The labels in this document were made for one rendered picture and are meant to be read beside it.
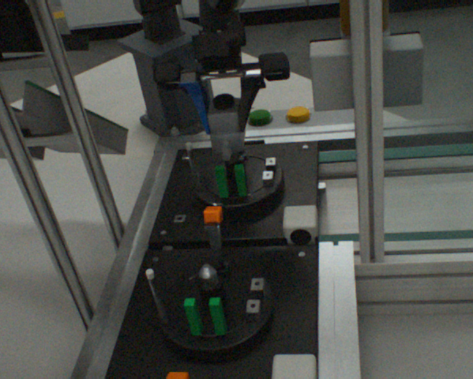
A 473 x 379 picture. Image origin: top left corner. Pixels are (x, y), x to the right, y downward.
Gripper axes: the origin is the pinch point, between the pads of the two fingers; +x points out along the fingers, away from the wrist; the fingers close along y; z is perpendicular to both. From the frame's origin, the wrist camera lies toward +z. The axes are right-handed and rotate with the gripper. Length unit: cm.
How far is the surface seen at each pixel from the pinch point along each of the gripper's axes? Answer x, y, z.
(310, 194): 12.3, 11.0, -7.3
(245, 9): -121, -33, -296
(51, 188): 7, -41, -31
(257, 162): 6.6, 3.0, -11.0
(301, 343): 30.1, 9.8, 13.5
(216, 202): 12.9, -2.4, -3.7
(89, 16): -127, -136, -293
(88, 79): -24, -48, -68
